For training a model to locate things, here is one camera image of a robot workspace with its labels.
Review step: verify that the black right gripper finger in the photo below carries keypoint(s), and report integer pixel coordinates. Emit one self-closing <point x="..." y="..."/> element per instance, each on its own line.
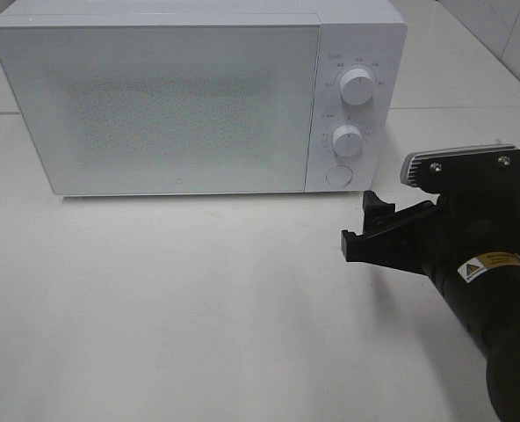
<point x="376" y="211"/>
<point x="361" y="248"/>

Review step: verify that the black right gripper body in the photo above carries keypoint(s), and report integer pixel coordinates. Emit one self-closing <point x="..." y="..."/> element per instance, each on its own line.
<point x="437" y="236"/>

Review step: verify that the round white door button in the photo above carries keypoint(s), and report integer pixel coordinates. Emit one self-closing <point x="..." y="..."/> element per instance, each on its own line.
<point x="339" y="176"/>

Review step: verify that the white microwave door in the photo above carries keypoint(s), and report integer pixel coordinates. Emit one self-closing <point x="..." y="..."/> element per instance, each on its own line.
<point x="163" y="110"/>

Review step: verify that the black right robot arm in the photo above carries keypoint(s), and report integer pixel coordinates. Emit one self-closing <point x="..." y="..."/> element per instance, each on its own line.
<point x="488" y="307"/>

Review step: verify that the lower white microwave knob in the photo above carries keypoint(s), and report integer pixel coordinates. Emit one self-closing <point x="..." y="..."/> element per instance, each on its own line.
<point x="347" y="140"/>

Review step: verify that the white microwave knob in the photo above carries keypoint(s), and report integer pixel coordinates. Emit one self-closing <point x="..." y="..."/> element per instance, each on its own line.
<point x="356" y="86"/>
<point x="347" y="140"/>

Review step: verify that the upper white microwave knob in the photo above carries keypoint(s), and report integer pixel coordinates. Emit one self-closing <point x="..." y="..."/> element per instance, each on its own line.
<point x="356" y="86"/>

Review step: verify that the white microwave oven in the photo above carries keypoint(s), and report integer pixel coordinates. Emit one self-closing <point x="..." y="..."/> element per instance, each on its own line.
<point x="368" y="34"/>

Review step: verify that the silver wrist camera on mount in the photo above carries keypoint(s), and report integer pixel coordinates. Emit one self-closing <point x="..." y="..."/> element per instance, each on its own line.
<point x="471" y="169"/>

